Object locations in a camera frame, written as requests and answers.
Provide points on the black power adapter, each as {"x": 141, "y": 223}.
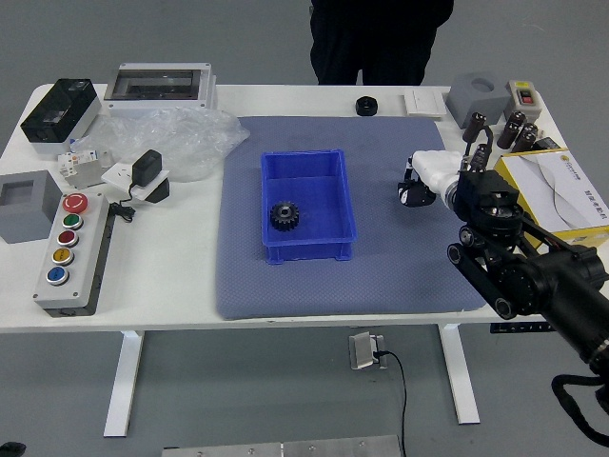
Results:
{"x": 146, "y": 166}

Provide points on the small flat black part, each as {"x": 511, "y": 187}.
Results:
{"x": 547, "y": 144}

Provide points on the grey switch box red button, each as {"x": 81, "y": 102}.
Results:
{"x": 525, "y": 95}

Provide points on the person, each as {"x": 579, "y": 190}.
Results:
{"x": 380, "y": 38}

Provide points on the white circuit breaker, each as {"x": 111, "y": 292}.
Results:
{"x": 78, "y": 164}

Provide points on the white wall switch plate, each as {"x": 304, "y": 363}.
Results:
{"x": 423, "y": 102}

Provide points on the dark cylindrical capacitor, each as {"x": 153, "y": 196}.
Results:
{"x": 507, "y": 135}
{"x": 524, "y": 143}
{"x": 516, "y": 118}
{"x": 474, "y": 126}
{"x": 531, "y": 128}

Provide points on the grey block with round hole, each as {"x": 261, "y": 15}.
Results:
{"x": 476, "y": 97}

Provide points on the blue-grey foam mat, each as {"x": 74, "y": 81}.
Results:
{"x": 295, "y": 290}

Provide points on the black table control panel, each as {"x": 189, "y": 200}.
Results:
{"x": 516, "y": 328}

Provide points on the metal plate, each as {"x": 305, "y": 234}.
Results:
{"x": 285, "y": 448}

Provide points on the black socket base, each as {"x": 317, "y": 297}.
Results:
{"x": 159, "y": 192}

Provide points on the black enclosure with white base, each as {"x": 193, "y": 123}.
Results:
{"x": 57, "y": 114}

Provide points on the clear plastic bag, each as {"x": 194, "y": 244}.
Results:
{"x": 190, "y": 138}

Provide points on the white distribution box clear window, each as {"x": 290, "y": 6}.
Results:
{"x": 157, "y": 90}

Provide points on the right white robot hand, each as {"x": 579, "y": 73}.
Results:
{"x": 435, "y": 164}

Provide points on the grey cube with square recess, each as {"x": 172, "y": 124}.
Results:
{"x": 26, "y": 214}

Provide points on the small black gear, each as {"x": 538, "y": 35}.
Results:
{"x": 415, "y": 198}

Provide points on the big black gear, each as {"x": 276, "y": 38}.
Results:
{"x": 284, "y": 217}

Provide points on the blue plastic box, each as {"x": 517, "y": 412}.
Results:
{"x": 309, "y": 190}

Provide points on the metal floor socket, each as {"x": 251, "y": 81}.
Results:
{"x": 361, "y": 352}

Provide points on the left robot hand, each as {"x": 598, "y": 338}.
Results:
{"x": 10, "y": 450}

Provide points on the grey push button control box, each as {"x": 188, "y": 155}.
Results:
{"x": 66, "y": 257}

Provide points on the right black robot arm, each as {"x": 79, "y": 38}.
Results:
{"x": 537, "y": 276}

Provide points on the yellow white cardboard box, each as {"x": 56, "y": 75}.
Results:
{"x": 556, "y": 190}

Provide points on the white socket plate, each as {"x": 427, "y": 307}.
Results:
{"x": 116, "y": 175}

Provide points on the white table leg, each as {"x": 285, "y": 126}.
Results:
{"x": 459, "y": 381}
{"x": 124, "y": 381}

